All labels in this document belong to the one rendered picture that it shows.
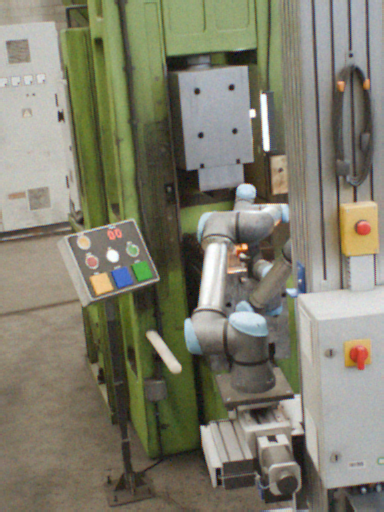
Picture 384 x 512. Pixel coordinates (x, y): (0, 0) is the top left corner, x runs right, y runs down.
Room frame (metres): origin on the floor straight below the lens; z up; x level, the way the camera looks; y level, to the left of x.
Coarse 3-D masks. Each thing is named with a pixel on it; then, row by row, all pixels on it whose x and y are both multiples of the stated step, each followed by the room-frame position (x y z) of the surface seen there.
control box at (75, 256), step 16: (112, 224) 3.37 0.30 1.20; (128, 224) 3.41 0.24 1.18; (64, 240) 3.23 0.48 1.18; (96, 240) 3.29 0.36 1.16; (112, 240) 3.33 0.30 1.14; (128, 240) 3.36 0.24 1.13; (64, 256) 3.24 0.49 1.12; (80, 256) 3.21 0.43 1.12; (96, 256) 3.24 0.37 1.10; (128, 256) 3.32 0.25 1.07; (144, 256) 3.36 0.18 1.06; (80, 272) 3.17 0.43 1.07; (96, 272) 3.20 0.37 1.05; (80, 288) 3.17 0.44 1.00; (112, 288) 3.20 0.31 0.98; (128, 288) 3.23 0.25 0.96
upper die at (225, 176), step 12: (180, 168) 3.83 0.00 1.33; (204, 168) 3.54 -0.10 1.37; (216, 168) 3.56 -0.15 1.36; (228, 168) 3.57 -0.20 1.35; (240, 168) 3.58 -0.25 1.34; (192, 180) 3.64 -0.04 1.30; (204, 180) 3.54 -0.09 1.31; (216, 180) 3.56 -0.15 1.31; (228, 180) 3.57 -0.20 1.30; (240, 180) 3.58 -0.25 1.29
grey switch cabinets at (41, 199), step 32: (0, 32) 8.51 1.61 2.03; (32, 32) 8.62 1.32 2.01; (0, 64) 8.49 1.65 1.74; (32, 64) 8.60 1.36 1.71; (0, 96) 8.48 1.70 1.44; (32, 96) 8.59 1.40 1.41; (0, 128) 8.46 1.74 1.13; (32, 128) 8.57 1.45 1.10; (0, 160) 8.44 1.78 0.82; (32, 160) 8.55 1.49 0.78; (64, 160) 8.67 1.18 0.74; (0, 192) 8.43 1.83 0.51; (32, 192) 8.53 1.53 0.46; (64, 192) 8.65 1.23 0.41; (0, 224) 8.42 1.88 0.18; (32, 224) 8.52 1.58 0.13; (64, 224) 8.68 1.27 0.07
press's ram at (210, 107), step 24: (168, 72) 3.70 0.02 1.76; (192, 72) 3.54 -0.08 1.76; (216, 72) 3.56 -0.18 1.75; (240, 72) 3.59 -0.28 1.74; (192, 96) 3.54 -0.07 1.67; (216, 96) 3.56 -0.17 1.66; (240, 96) 3.59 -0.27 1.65; (192, 120) 3.54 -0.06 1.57; (216, 120) 3.56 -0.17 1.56; (240, 120) 3.59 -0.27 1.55; (192, 144) 3.53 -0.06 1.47; (216, 144) 3.56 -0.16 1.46; (240, 144) 3.58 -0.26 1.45; (192, 168) 3.53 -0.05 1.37
